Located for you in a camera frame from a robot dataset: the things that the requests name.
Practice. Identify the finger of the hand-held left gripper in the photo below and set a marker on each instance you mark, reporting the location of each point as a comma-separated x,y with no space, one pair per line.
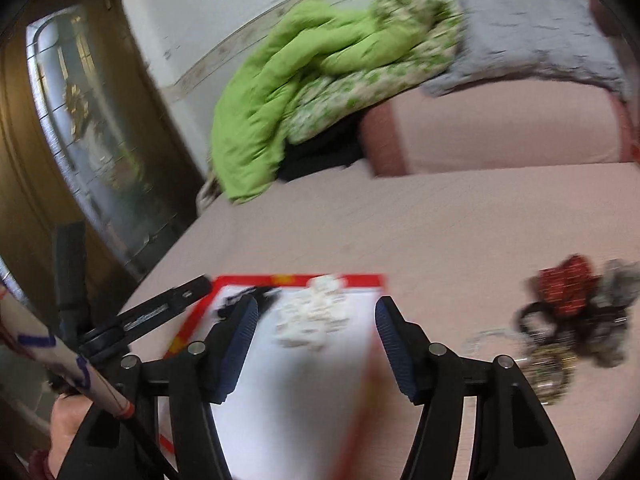
165,305

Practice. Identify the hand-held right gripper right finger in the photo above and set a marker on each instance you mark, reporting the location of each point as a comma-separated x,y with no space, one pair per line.
395,350

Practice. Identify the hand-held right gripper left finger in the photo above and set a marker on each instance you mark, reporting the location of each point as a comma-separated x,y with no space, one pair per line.
240,340

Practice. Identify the red-rimmed white box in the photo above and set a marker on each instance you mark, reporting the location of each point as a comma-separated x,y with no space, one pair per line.
300,385

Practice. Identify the red polka-dot scrunchie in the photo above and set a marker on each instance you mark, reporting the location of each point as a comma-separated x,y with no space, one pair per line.
567,285

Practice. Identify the grey shiny scrunchie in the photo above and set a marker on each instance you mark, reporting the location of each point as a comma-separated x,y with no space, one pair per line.
617,290

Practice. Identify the person's left forearm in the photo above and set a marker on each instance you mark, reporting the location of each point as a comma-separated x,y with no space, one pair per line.
39,466

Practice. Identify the person's left hand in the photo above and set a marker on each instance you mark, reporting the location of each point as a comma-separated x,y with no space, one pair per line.
67,425

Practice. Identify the white stick with blue scribbles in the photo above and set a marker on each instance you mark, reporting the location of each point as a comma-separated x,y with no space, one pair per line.
50,345

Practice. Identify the brown wooden door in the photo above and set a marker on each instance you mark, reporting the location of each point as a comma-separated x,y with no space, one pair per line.
20,185

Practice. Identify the frosted glass door pane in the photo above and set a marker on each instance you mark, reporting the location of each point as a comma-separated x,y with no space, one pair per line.
100,160

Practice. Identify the pink quilted bed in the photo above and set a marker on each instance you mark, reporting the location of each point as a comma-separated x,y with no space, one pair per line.
400,235

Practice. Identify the beige patterned cloth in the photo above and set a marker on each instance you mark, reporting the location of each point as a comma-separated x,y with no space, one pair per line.
207,192

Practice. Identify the black cloth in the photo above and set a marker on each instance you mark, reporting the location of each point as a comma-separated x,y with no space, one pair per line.
320,160

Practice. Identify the green quilt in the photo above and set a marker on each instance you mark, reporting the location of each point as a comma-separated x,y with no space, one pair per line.
260,110

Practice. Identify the pink bolster cushion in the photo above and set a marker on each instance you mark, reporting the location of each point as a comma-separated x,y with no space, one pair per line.
500,130

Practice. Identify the green floral blanket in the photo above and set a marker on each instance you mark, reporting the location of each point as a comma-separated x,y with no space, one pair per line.
400,85

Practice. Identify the grey blanket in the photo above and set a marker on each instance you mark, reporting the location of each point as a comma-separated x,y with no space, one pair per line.
525,35

